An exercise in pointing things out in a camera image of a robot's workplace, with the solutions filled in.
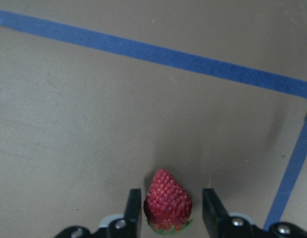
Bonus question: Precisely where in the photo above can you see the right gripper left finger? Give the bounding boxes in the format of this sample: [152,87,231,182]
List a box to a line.
[56,188,142,238]

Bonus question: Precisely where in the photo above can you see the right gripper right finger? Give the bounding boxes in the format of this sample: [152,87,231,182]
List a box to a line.
[202,188,307,238]

